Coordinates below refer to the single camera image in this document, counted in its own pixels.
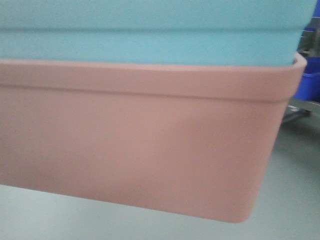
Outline stainless steel shelf rack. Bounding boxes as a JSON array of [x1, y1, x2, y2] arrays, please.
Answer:
[[282, 97, 320, 124]]

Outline blue crates under rack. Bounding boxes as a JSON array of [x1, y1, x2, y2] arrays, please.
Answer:
[[292, 21, 320, 102]]

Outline pink plastic box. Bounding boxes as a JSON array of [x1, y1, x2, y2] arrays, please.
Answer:
[[0, 54, 307, 223]]

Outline light blue plastic box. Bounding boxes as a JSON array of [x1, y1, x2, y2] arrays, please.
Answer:
[[0, 0, 316, 66]]

